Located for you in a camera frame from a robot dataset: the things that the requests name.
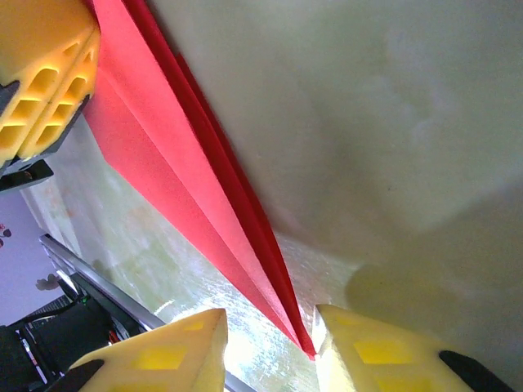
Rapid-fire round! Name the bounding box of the long aluminium base rail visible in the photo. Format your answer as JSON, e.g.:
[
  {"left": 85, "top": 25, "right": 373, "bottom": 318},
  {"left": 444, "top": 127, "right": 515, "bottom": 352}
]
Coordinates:
[{"left": 38, "top": 233, "right": 254, "bottom": 392}]

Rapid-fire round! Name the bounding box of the red paper sheet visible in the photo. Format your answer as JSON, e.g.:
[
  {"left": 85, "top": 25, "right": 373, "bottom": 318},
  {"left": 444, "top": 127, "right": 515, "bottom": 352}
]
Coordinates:
[{"left": 83, "top": 0, "right": 318, "bottom": 363}]

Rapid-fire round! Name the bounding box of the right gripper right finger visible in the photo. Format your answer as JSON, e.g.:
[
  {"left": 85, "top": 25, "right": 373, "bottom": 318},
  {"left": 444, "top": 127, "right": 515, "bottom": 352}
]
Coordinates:
[{"left": 316, "top": 304, "right": 516, "bottom": 392}]

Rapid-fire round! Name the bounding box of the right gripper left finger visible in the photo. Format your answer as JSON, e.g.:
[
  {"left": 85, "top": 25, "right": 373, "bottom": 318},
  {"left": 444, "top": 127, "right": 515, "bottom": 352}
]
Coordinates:
[{"left": 44, "top": 308, "right": 228, "bottom": 392}]

